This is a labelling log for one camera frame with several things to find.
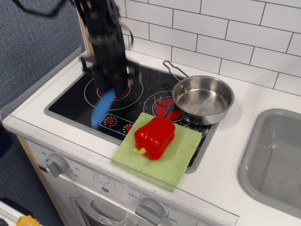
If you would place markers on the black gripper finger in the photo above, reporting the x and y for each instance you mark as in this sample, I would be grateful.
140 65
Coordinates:
120 84
102 81

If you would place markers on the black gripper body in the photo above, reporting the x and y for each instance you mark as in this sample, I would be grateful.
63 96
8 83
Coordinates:
110 59

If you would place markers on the blue handled metal spoon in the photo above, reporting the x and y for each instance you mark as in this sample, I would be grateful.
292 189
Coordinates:
103 105

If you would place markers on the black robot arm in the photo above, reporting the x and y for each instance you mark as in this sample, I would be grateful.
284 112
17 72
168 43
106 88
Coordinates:
114 11

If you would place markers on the black toy cooktop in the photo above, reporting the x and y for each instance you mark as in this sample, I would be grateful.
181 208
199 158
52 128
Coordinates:
151 95

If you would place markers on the red toy bell pepper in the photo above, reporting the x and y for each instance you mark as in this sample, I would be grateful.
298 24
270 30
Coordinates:
153 139

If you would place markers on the steel frying pan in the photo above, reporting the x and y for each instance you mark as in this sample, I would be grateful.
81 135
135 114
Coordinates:
203 100

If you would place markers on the grey left oven knob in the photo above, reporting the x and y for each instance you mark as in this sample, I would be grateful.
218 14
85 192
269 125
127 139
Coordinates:
56 164

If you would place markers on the grey oven knob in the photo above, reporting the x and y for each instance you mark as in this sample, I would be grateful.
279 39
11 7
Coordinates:
56 164
150 210

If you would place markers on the green cloth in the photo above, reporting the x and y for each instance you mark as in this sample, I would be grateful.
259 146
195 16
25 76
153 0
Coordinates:
166 172

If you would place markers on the white toy oven front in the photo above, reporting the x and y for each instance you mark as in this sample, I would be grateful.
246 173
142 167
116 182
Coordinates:
86 197

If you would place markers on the grey right oven knob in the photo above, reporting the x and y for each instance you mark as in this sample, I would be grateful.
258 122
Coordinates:
150 210

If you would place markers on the yellow object at floor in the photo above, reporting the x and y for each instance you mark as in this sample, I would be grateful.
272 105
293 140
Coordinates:
27 221

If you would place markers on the grey sink basin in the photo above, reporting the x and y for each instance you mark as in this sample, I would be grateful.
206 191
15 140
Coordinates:
270 169

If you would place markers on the wooden side post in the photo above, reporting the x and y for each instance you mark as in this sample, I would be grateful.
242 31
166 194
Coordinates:
85 40

